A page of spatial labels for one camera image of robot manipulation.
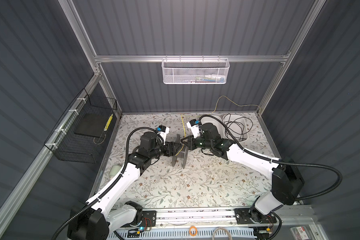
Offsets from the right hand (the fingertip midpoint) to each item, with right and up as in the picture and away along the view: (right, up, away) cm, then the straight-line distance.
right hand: (182, 141), depth 79 cm
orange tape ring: (+4, -42, -8) cm, 43 cm away
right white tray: (+42, +10, +34) cm, 55 cm away
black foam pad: (-46, +9, -3) cm, 47 cm away
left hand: (-2, -1, -2) cm, 3 cm away
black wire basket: (-51, +3, -7) cm, 51 cm away
